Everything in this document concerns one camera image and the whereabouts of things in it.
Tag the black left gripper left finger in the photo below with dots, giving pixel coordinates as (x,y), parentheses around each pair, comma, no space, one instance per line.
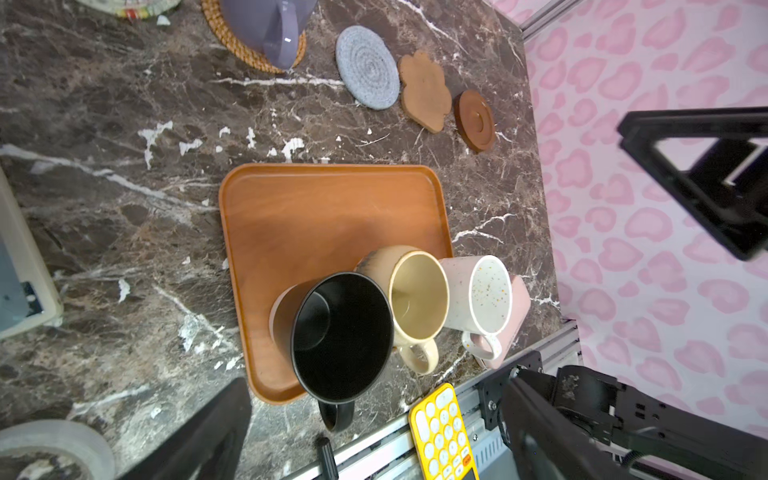
(208,445)

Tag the brown wooden round coaster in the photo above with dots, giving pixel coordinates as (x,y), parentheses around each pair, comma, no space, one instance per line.
(475,121)

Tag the clear tape roll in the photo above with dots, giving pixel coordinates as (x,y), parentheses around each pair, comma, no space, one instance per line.
(86,447)

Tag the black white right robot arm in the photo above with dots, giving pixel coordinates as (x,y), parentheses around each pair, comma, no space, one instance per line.
(590,425)

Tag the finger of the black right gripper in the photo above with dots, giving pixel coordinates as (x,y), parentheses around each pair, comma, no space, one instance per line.
(725,190)

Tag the multicolour woven round coaster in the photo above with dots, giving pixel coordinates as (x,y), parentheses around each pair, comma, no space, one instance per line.
(131,9)

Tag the black mug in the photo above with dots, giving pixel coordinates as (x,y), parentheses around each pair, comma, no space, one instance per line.
(337,334)

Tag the yellow calculator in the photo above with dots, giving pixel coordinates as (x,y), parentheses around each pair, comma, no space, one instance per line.
(440,437)

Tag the grey blue woven coaster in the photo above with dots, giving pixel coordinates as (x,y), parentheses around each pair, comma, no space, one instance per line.
(367,68)

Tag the beige ceramic mug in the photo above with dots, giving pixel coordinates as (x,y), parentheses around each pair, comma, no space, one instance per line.
(417,289)

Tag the woven rattan round coaster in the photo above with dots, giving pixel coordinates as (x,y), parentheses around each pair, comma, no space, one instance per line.
(213,15)

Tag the cork flower shaped coaster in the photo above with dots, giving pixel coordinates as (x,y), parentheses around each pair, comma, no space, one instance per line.
(425,97)

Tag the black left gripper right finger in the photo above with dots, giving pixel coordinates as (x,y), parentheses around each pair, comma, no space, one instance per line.
(544,444)

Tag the white speckled mug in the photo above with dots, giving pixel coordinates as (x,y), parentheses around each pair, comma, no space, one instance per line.
(481,302)

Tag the lavender mug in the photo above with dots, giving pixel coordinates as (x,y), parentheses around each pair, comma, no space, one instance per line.
(271,27)

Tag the orange wooden tray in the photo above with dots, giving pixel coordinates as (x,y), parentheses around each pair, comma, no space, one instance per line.
(284,224)

